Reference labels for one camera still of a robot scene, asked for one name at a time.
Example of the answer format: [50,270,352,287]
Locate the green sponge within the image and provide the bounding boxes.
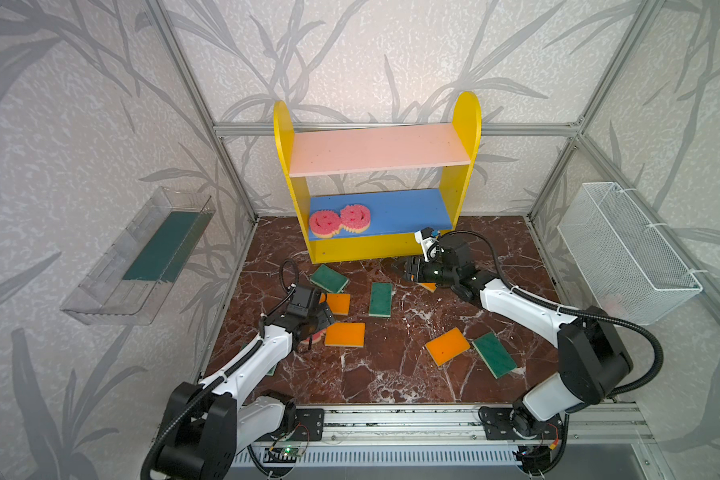
[368,283,393,318]
[309,265,349,294]
[472,333,517,379]

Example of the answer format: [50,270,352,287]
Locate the pink smiley sponge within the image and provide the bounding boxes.
[309,210,342,239]
[307,329,326,344]
[339,204,371,234]

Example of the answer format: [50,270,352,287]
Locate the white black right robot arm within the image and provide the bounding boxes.
[393,231,665,438]

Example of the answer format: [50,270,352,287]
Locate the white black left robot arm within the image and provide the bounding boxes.
[140,285,333,479]

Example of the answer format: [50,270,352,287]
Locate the yellow shelf with coloured boards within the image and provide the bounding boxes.
[273,92,482,264]

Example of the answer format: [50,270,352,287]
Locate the green pad in clear bin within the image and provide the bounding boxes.
[123,211,213,283]

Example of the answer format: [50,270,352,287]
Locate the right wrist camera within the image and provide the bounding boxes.
[414,227,439,262]

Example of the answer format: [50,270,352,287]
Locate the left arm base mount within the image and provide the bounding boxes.
[258,407,325,442]

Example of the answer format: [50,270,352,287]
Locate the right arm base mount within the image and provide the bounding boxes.
[478,406,564,444]

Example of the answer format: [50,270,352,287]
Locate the clear plastic wall bin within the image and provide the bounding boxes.
[61,187,216,326]

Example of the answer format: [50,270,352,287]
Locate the white wire mesh basket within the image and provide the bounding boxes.
[558,182,703,326]

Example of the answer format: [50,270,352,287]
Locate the aluminium front rail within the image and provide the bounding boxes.
[296,403,656,448]

